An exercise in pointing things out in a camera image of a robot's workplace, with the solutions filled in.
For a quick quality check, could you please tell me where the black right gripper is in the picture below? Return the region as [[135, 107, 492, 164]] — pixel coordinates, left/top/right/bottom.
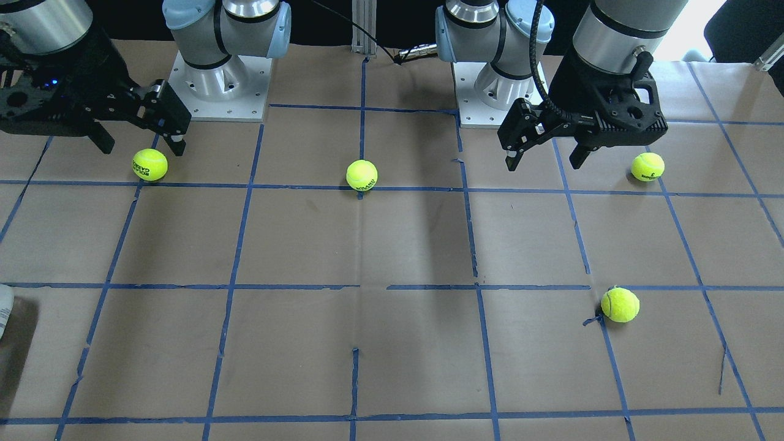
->
[[2, 28, 192, 157]]

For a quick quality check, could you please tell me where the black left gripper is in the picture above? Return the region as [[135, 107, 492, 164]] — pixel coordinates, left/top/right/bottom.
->
[[497, 48, 668, 172]]

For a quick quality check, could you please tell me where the white blue tennis ball can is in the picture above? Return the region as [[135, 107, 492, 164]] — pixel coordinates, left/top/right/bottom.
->
[[0, 284, 15, 338]]

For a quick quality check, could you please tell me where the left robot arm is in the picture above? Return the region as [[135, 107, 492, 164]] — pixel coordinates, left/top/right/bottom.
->
[[435, 1, 686, 172]]

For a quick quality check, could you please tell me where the tennis ball near base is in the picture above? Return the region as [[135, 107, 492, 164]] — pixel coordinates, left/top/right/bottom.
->
[[345, 159, 378, 192], [132, 148, 168, 182]]

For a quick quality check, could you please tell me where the tennis ball front centre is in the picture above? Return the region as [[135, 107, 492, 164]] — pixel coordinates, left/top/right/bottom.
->
[[600, 287, 639, 323]]

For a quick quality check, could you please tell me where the brown paper table mat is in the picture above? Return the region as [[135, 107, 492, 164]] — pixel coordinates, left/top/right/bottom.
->
[[1, 47, 783, 440]]

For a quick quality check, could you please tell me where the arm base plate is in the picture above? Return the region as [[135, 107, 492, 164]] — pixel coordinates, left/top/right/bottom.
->
[[168, 53, 273, 123], [453, 62, 541, 129]]

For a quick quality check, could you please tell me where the aluminium frame post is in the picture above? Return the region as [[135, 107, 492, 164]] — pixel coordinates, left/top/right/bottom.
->
[[351, 0, 377, 58]]

